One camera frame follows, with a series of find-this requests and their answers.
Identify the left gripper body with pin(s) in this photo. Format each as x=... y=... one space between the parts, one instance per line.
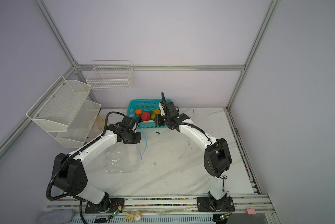
x=132 y=138

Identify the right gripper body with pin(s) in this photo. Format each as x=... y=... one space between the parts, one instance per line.
x=168 y=120

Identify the yellow toy mango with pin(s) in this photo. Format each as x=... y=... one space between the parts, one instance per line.
x=157 y=111

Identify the clear zip top bag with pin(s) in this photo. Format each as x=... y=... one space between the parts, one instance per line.
x=122 y=158

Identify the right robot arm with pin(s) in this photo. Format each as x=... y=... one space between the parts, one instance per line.
x=217 y=157

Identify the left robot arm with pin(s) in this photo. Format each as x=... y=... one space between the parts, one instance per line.
x=69 y=178

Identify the white toy radish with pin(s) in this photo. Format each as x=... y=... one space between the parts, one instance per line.
x=149 y=121

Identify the teal plastic basket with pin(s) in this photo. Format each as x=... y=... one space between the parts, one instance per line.
x=145 y=105

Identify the orange toy fruit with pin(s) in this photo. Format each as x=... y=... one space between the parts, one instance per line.
x=138 y=112

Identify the white mesh lower shelf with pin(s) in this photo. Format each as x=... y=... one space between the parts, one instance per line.
x=80 y=127

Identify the white mesh shelf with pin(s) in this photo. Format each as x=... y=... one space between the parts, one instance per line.
x=57 y=108
x=80 y=127

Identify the white mesh upper shelf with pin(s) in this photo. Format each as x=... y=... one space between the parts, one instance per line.
x=57 y=108

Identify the wooden toy figure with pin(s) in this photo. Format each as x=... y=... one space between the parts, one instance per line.
x=132 y=216

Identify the grey cloth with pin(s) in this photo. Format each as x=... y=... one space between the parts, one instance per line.
x=56 y=217

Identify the pink toy pig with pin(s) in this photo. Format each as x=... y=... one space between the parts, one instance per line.
x=251 y=211

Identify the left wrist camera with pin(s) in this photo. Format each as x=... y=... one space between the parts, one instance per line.
x=128 y=122

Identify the white wire basket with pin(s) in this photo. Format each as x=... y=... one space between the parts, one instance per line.
x=111 y=75

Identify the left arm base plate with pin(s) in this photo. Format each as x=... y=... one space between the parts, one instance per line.
x=108 y=206

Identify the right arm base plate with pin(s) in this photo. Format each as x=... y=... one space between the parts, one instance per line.
x=210 y=204

